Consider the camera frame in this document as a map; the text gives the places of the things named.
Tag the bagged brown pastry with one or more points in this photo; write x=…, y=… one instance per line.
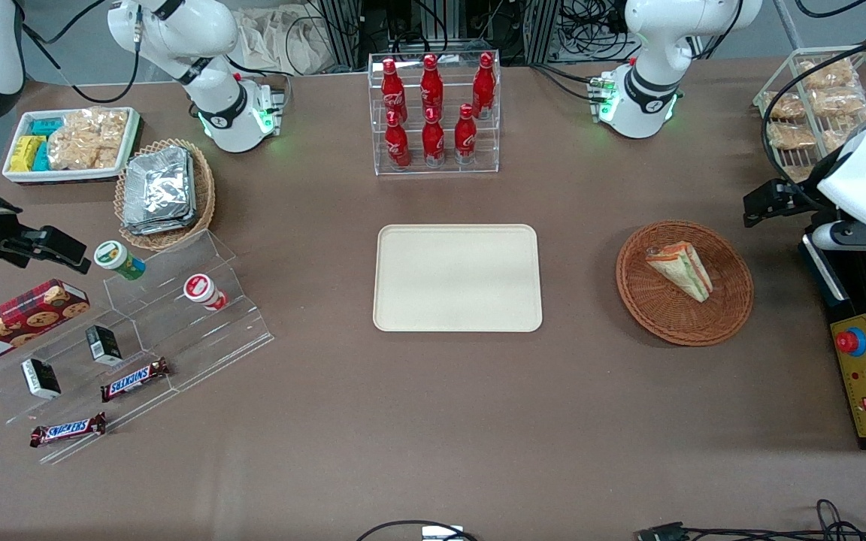
x=791, y=135
x=786, y=107
x=837, y=102
x=835, y=140
x=828, y=74

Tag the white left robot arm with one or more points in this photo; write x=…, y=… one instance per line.
x=655, y=45

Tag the round wicker basket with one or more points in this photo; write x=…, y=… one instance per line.
x=673, y=319

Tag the clear acrylic bottle rack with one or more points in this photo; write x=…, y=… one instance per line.
x=437, y=169

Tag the green lidded cup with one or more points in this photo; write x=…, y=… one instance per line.
x=119, y=259

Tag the red cola bottle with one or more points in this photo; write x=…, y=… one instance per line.
x=465, y=137
x=392, y=90
x=484, y=86
x=431, y=86
x=397, y=143
x=433, y=141

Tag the white rectangular snack tray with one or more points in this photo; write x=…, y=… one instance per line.
x=19, y=176

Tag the red tartan cookie box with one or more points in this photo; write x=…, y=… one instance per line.
x=19, y=323

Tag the Snickers chocolate bar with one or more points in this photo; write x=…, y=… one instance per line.
x=134, y=380
x=67, y=430

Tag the red strawberry lidded cup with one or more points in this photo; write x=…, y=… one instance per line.
x=202, y=291

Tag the long teal snack pack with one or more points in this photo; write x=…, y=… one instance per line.
x=41, y=158

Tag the white cloth bag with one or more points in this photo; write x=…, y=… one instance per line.
x=279, y=37

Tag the small black box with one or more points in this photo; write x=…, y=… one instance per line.
x=40, y=378
x=104, y=345

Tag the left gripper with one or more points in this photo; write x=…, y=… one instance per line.
x=792, y=195

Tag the stack of foil packs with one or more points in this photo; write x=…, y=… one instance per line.
x=158, y=191

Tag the aluminium frame with equipment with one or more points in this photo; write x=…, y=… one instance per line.
x=343, y=30

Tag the yellow snack pack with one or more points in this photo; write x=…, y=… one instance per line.
x=23, y=153

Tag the clear bag of rice crackers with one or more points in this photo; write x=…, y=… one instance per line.
x=87, y=139

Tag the clear acrylic stepped shelf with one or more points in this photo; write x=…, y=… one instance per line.
x=200, y=338

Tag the small teal snack pack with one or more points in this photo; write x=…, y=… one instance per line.
x=46, y=126

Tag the beige plastic tray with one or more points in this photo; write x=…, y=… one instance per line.
x=457, y=278

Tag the triangular sandwich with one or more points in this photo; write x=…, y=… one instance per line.
x=682, y=270

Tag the oval wicker basket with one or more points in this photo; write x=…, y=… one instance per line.
x=205, y=199

